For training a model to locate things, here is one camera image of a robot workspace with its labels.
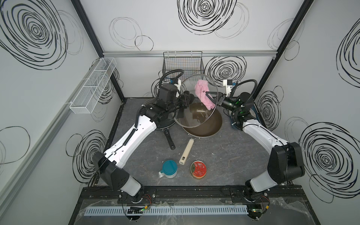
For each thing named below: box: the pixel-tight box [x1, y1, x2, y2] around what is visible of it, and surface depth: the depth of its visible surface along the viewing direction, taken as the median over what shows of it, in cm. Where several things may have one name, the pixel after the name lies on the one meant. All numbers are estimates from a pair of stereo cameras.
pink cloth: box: [195, 79, 216, 111], surface depth 72 cm
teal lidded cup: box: [158, 159, 179, 179], surface depth 77 cm
